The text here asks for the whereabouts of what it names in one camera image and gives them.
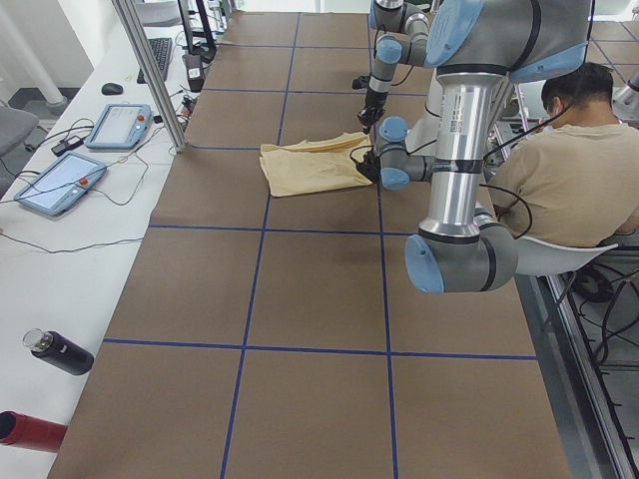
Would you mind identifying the near blue teach pendant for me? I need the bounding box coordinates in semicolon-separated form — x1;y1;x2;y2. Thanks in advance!
14;152;107;217

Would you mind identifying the red bottle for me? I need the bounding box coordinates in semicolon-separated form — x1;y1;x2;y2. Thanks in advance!
1;411;67;453

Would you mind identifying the cream long-sleeve graphic shirt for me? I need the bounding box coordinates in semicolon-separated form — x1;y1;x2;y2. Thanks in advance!
260;133;371;198

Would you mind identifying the far blue teach pendant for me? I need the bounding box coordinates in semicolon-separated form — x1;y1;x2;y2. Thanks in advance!
85;104;153;151

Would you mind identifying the black keyboard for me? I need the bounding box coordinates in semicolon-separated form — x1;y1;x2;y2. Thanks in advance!
148;37;173;81

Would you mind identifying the white plastic chair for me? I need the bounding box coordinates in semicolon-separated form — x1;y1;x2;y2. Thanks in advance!
515;236;618;276

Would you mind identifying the blue teach pendant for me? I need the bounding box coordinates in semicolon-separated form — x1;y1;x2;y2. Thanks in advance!
14;152;107;217
85;104;153;151

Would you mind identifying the aluminium frame post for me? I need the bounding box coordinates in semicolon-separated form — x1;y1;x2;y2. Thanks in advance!
112;0;187;153

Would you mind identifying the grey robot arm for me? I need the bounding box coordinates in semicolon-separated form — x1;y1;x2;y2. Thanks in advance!
351;1;430;134
355;1;594;293

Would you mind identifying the seated person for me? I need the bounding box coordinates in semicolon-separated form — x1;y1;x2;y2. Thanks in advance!
490;62;638;247

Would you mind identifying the black computer mouse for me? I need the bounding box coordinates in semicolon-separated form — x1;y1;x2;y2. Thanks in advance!
101;82;124;96

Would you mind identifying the black water bottle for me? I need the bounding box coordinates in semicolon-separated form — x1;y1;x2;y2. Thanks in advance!
22;328;94;376

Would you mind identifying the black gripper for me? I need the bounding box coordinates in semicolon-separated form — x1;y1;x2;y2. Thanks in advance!
348;146;381;185
351;75;387;134

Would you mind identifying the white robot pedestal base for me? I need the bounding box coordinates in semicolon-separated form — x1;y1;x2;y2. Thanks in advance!
405;75;443;157

